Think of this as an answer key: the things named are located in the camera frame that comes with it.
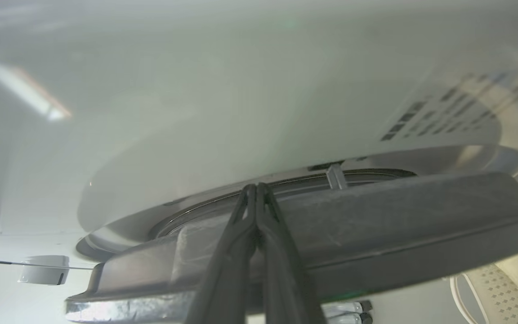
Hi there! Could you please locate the white tube with black cap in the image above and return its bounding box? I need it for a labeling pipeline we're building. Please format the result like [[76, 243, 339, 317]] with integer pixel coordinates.
[[323, 301, 373, 315]]

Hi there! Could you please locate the white front-load washing machine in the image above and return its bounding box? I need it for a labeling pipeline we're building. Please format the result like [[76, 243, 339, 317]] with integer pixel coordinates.
[[0, 0, 518, 270]]

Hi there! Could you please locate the small white wall box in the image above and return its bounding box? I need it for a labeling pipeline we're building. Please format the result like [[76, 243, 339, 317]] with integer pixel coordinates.
[[18, 255, 70, 285]]

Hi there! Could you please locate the white cable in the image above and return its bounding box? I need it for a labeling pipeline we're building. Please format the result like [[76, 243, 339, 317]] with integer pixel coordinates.
[[449, 274, 489, 324]]

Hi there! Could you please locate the cream perforated laundry basket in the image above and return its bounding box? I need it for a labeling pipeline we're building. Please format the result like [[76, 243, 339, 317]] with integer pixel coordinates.
[[464, 263, 518, 324]]

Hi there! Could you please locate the instruction text sticker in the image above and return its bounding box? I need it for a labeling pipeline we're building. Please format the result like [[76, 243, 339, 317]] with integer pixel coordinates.
[[378, 67, 518, 144]]

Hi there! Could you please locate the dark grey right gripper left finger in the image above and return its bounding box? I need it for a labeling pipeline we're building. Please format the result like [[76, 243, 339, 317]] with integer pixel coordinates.
[[185, 184, 259, 324]]

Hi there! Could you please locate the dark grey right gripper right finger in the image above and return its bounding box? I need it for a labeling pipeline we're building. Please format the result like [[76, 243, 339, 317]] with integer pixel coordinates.
[[255, 182, 327, 324]]

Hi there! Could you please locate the dark round washing machine door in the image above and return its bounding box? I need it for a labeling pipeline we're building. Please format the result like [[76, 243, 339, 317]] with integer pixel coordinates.
[[65, 171, 518, 324]]

